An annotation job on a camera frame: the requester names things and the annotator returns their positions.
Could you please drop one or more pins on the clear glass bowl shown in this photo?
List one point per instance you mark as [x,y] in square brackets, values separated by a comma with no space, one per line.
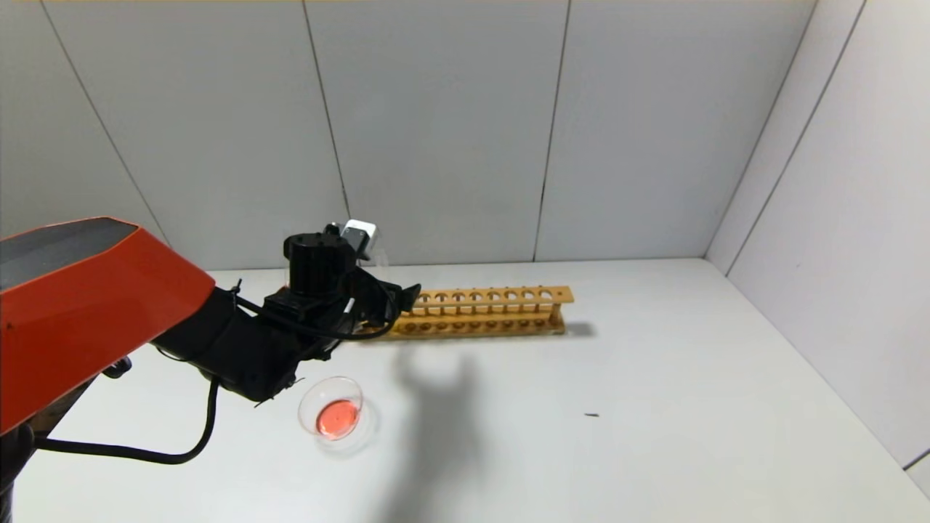
[338,418]

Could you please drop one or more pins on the test tube with yellow pigment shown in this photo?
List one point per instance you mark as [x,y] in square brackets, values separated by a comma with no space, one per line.
[383,265]

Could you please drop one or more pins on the orange and black left arm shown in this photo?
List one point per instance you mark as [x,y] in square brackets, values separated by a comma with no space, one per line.
[87,305]

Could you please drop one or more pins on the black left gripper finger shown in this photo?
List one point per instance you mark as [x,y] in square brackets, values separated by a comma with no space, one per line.
[407,296]

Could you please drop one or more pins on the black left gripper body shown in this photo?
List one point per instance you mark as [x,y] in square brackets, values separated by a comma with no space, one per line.
[393,298]

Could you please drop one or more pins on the wooden test tube rack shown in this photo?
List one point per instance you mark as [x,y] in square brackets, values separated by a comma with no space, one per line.
[494,312]

